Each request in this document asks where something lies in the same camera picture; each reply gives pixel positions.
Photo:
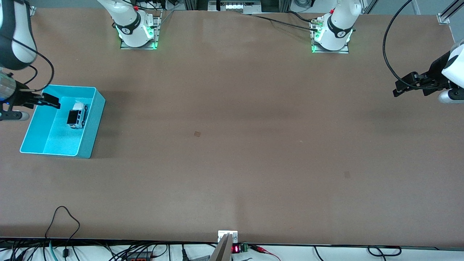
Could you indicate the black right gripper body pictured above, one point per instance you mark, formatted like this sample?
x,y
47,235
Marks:
x,y
20,98

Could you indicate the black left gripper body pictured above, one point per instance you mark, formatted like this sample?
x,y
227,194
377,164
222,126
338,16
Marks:
x,y
436,73

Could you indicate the white jeep toy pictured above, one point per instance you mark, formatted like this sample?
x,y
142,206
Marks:
x,y
77,115

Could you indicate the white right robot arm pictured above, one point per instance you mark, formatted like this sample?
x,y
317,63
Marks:
x,y
21,36

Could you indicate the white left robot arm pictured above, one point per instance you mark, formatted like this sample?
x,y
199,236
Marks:
x,y
455,61

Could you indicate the turquoise plastic bin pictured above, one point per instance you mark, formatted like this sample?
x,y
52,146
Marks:
x,y
61,141

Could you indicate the black red power strip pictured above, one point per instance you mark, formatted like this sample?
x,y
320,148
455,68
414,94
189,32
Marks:
x,y
139,258

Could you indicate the aluminium equipment rack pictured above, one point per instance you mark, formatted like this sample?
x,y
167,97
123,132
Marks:
x,y
239,6

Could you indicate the red clip leads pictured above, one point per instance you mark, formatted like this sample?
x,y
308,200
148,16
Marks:
x,y
259,249

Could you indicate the green terminal block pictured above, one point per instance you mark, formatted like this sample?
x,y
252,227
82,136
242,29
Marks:
x,y
245,248

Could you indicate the red digit display module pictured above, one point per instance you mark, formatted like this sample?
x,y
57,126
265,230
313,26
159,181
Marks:
x,y
236,249

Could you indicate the aluminium profile corner bracket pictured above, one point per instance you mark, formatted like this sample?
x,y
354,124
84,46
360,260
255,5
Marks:
x,y
32,11
444,19

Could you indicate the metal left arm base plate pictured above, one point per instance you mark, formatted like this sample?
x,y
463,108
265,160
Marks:
x,y
331,52

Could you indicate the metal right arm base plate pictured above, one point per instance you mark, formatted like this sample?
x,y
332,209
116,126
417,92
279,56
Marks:
x,y
141,48

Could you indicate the white mounting bracket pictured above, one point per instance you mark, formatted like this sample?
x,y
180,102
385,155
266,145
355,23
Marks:
x,y
222,233

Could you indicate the grey camera mount bar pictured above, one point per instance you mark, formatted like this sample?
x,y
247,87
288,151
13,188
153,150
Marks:
x,y
223,252

